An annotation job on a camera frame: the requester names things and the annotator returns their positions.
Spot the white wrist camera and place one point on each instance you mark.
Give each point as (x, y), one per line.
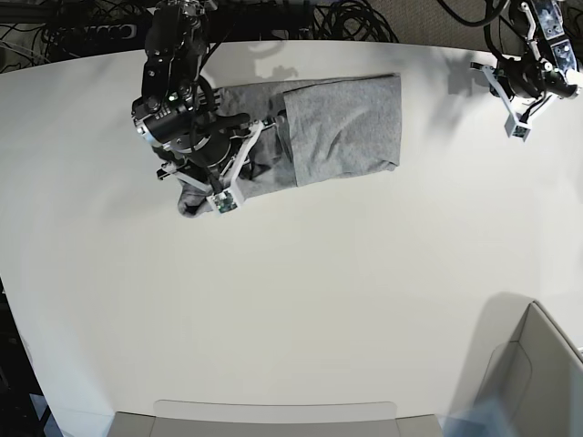
(223, 194)
(522, 111)

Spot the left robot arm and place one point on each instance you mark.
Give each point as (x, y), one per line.
(539, 27)

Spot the grey plastic bin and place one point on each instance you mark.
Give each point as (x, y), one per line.
(532, 385)

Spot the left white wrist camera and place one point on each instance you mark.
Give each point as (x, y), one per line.
(522, 111)

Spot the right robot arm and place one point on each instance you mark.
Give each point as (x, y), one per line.
(177, 112)

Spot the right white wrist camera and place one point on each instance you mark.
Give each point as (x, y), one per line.
(223, 194)

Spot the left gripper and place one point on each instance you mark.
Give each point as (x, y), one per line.
(524, 78)

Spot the grey T-shirt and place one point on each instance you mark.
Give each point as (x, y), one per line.
(325, 129)

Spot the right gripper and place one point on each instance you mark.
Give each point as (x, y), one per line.
(204, 151)

